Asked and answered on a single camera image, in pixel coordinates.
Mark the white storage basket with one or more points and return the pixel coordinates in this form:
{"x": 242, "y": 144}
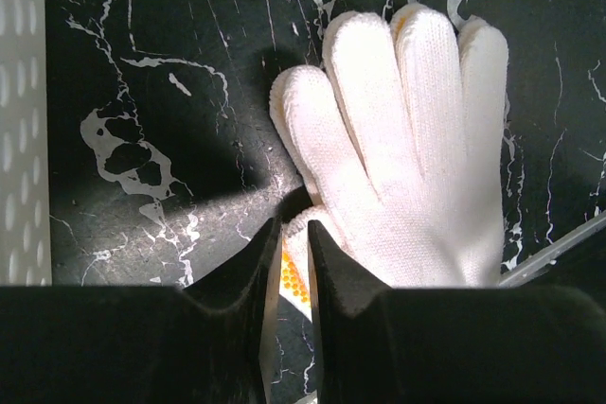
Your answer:
{"x": 25, "y": 225}

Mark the orange dotted white glove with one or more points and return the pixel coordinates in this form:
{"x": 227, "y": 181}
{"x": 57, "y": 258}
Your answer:
{"x": 398, "y": 139}

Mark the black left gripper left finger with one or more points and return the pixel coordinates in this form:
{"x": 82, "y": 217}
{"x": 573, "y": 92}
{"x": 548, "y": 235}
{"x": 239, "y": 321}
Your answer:
{"x": 212, "y": 342}

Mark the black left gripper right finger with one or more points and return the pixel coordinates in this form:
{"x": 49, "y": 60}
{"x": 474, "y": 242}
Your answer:
{"x": 376, "y": 344}

